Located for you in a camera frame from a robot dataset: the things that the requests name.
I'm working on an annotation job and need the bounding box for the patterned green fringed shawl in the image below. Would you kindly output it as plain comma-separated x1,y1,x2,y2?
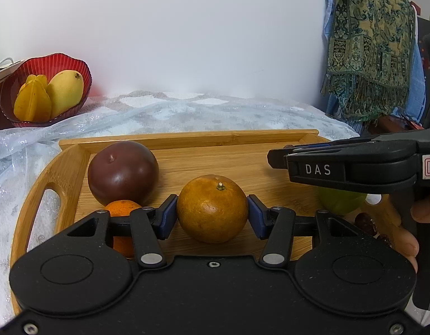
322,0,415,121

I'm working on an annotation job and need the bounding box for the wooden bamboo tray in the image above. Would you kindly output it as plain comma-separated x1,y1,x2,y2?
10,128,403,316

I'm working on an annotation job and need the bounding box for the green apple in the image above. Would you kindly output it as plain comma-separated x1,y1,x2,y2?
318,188,367,216

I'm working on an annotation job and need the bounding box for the yellow star fruit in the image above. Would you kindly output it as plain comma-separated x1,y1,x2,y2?
14,74,51,123

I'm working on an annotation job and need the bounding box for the white snowflake table cloth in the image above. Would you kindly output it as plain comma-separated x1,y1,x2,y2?
0,91,359,325

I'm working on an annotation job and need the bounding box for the dark purple round fruit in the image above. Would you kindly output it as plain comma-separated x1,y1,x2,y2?
88,141,160,206

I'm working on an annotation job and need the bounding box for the brownish orange citrus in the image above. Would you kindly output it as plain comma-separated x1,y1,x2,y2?
177,175,248,243

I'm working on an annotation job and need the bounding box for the yellow mango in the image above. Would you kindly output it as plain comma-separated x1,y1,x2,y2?
46,70,84,119

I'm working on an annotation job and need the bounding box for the orange tangerine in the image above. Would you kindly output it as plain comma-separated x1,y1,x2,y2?
104,200,141,259

